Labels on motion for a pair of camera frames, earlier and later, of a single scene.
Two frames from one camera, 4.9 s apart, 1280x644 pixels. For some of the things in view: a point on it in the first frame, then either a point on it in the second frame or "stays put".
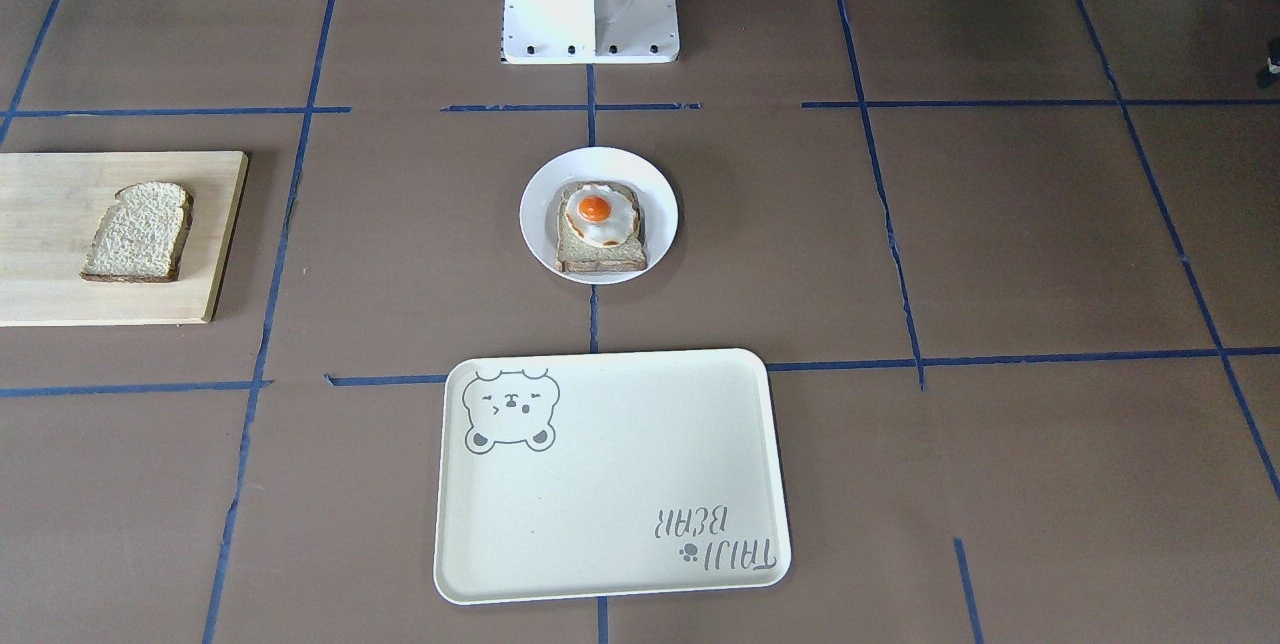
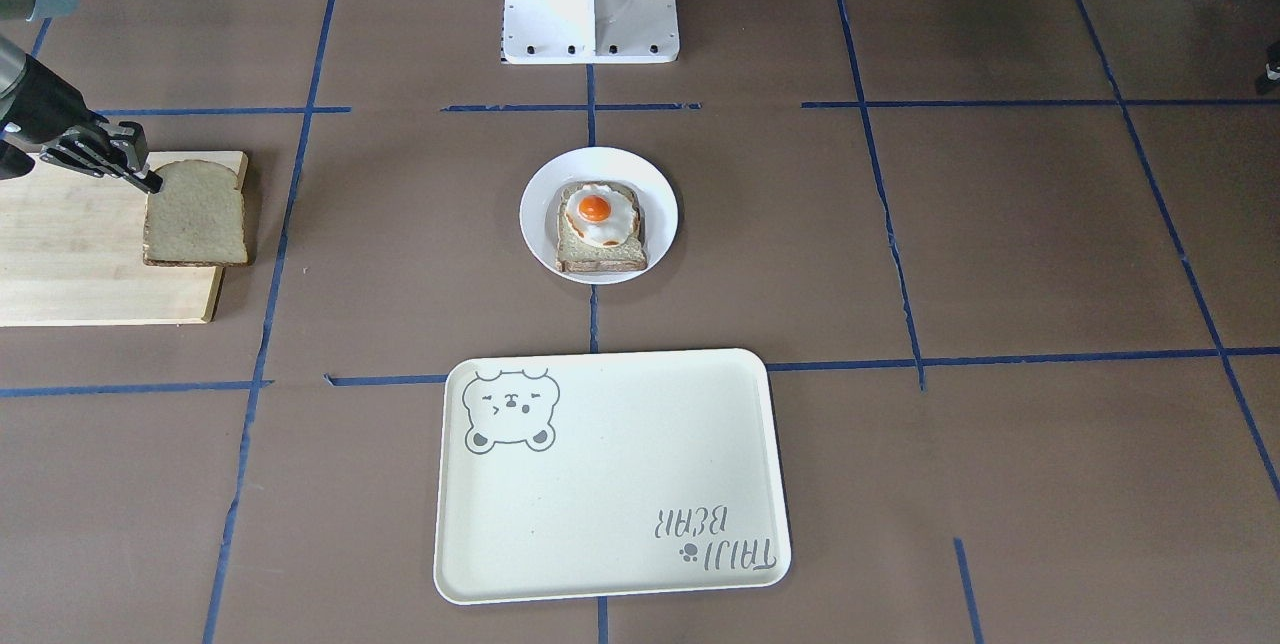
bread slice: [140, 238] -> [197, 219]
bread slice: [575, 254] stays put
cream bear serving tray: [574, 474] stays put
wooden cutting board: [52, 206] stays put
